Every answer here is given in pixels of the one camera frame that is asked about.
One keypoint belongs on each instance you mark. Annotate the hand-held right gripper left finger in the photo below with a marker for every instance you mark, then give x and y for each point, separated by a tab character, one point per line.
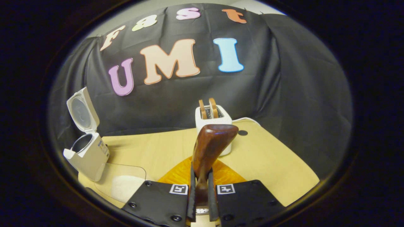
157	205

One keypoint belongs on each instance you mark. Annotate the white rice heap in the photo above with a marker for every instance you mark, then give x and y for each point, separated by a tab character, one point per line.
126	187

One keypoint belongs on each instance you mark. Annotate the white toaster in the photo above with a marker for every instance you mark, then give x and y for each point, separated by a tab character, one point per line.
225	118

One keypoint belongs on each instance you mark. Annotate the toasted bread slice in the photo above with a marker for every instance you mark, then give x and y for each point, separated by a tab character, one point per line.
202	110
213	108

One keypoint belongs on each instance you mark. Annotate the black backdrop cloth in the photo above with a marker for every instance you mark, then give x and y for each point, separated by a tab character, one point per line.
268	78

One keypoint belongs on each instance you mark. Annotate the white flat object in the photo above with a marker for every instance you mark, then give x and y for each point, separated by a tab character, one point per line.
247	120

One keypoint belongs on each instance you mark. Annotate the white rice cooker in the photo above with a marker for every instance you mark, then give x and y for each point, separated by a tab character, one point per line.
91	157

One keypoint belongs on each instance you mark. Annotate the black round table grommet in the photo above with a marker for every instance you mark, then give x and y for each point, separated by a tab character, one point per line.
242	132

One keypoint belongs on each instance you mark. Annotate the brown wooden spoon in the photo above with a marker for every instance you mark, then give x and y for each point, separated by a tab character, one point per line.
211	142

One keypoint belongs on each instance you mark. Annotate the clear plastic rice container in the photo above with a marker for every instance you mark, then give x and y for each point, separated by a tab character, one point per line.
126	170

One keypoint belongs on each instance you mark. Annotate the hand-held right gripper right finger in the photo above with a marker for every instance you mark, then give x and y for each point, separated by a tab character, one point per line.
246	205

